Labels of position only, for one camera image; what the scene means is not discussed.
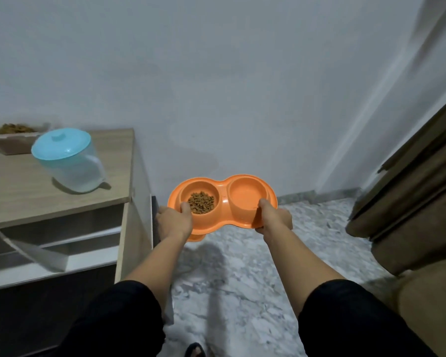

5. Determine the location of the person's right hand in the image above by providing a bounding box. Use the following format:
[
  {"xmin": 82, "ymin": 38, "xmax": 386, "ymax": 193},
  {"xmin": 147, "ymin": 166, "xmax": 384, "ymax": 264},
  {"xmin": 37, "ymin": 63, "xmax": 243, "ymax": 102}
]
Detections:
[{"xmin": 254, "ymin": 199, "xmax": 294, "ymax": 244}]

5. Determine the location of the person's left hand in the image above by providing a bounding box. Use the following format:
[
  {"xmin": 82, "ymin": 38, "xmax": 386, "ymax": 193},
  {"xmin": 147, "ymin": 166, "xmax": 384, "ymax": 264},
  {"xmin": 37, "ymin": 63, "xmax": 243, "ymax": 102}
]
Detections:
[{"xmin": 155, "ymin": 202, "xmax": 194, "ymax": 242}]

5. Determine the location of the orange double pet bowl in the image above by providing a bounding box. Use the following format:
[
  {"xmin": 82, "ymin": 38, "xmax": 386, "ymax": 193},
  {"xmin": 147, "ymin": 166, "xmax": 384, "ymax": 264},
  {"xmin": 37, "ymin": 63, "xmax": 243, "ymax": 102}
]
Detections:
[{"xmin": 167, "ymin": 175, "xmax": 279, "ymax": 243}]

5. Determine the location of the person's left forearm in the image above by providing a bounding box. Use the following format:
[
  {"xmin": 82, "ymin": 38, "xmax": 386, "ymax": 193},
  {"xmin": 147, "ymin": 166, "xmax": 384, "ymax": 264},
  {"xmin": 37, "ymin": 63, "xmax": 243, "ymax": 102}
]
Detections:
[{"xmin": 56, "ymin": 230, "xmax": 194, "ymax": 357}]

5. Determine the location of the person's right forearm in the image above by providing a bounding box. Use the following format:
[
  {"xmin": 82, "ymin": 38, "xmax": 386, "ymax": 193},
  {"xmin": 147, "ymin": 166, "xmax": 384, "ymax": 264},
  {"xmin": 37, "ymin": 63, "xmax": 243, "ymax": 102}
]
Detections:
[{"xmin": 262, "ymin": 228, "xmax": 437, "ymax": 357}]

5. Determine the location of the brown pet kibble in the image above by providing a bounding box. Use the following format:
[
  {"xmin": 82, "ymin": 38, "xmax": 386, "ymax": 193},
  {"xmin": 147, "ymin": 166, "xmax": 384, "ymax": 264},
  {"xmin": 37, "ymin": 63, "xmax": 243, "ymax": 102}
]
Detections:
[{"xmin": 188, "ymin": 192, "xmax": 216, "ymax": 215}]

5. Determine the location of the wooden cabinet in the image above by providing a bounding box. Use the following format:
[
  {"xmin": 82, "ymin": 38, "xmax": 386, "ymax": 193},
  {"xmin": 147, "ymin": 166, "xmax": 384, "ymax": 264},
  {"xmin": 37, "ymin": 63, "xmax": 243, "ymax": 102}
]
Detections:
[{"xmin": 0, "ymin": 129, "xmax": 174, "ymax": 357}]

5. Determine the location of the clear pitcher with blue lid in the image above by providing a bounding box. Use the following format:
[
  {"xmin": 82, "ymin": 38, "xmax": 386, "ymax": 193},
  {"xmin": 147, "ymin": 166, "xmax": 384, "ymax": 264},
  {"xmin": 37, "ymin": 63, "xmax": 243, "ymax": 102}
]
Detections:
[{"xmin": 31, "ymin": 128, "xmax": 108, "ymax": 194}]

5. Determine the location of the brown curtain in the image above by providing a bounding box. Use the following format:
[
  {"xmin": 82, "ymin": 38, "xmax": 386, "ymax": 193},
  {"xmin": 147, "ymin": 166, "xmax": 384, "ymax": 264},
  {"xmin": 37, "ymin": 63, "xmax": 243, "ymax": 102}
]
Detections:
[{"xmin": 345, "ymin": 87, "xmax": 446, "ymax": 276}]

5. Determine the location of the tray of brown kibble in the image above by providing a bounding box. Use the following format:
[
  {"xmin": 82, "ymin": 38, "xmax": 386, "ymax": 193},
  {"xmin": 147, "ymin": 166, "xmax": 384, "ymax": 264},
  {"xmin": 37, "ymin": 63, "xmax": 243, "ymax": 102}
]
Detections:
[{"xmin": 0, "ymin": 123, "xmax": 47, "ymax": 156}]

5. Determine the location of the brown upholstered seat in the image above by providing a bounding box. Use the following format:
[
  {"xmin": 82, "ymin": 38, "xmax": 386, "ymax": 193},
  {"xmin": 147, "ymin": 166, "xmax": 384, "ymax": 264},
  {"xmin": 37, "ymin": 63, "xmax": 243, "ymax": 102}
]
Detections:
[{"xmin": 394, "ymin": 258, "xmax": 446, "ymax": 357}]

